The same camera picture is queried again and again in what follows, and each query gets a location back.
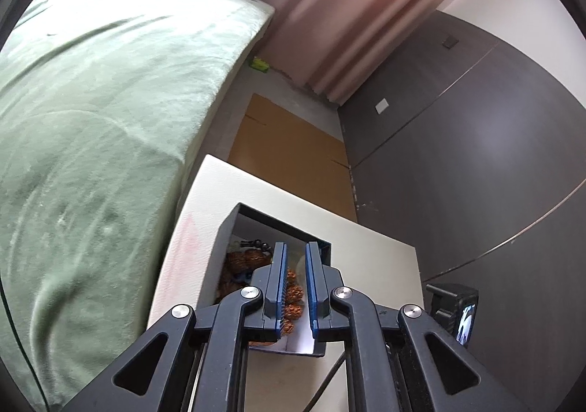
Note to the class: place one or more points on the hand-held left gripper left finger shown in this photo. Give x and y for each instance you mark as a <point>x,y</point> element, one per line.
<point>279,288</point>

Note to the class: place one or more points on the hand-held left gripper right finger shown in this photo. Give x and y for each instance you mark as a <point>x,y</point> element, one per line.
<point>313,288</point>

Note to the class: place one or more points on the black jewelry box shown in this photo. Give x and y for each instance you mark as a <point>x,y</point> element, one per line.
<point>300,341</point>

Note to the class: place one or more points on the flat brown cardboard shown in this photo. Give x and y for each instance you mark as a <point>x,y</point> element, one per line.
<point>284,146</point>

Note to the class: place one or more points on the beige bed mattress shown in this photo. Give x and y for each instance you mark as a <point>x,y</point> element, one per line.
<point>201,137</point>

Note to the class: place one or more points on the small green object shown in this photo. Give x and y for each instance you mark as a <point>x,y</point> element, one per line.
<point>259,64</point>

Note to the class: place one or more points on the green blanket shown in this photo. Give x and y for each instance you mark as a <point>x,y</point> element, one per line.
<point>114,96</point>

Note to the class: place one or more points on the pink curtain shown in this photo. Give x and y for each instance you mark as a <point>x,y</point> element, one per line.
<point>348,4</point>

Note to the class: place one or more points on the white wall switch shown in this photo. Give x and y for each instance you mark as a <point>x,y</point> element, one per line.
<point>382,106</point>

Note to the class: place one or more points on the dark wall switch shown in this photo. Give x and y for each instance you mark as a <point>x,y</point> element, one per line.
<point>450,43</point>

